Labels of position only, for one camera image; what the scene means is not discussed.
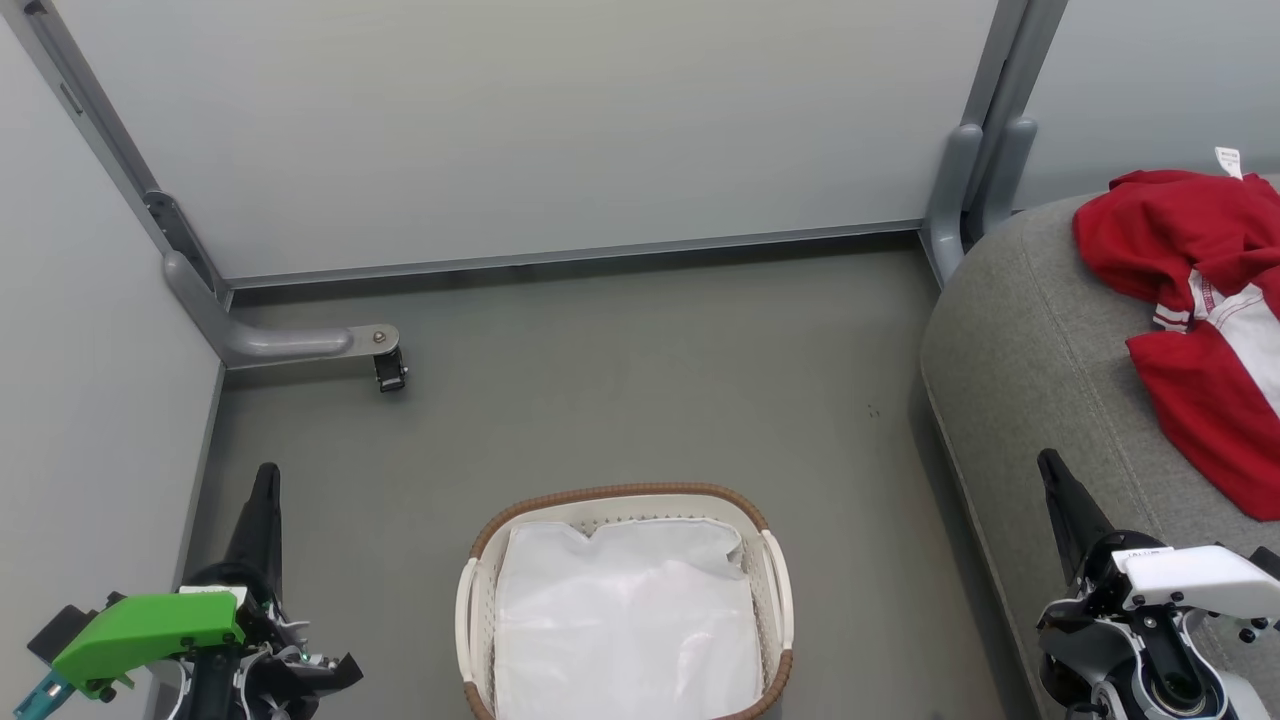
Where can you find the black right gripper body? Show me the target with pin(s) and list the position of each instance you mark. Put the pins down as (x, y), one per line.
(1105, 580)

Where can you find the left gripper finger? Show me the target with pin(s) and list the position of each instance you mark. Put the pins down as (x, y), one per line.
(260, 530)

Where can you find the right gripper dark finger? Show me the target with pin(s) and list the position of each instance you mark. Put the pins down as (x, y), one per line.
(1070, 510)

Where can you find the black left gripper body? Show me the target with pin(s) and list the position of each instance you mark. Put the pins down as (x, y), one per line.
(290, 680)

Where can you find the red and white garment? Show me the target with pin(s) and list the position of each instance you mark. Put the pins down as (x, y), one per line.
(1150, 230)

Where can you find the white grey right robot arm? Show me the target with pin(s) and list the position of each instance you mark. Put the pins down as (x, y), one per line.
(1070, 650)

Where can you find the white basket with brown rim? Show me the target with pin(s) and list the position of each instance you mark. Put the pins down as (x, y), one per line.
(467, 620)

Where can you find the white basket liner cloth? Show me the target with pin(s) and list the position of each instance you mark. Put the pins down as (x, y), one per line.
(630, 620)

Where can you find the grey fabric sofa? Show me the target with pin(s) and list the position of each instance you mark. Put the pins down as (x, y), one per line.
(1030, 350)

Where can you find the grey partition foot with castor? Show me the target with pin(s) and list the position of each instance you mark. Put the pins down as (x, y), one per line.
(280, 343)

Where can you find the small black castor wheel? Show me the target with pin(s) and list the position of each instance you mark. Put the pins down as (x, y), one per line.
(390, 375)

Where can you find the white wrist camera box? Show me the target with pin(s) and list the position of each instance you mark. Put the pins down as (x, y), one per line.
(1200, 580)

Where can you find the green wrist camera box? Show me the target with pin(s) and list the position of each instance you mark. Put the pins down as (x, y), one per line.
(150, 625)

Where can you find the grey partition bottom rail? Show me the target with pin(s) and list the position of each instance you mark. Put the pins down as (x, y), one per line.
(600, 251)

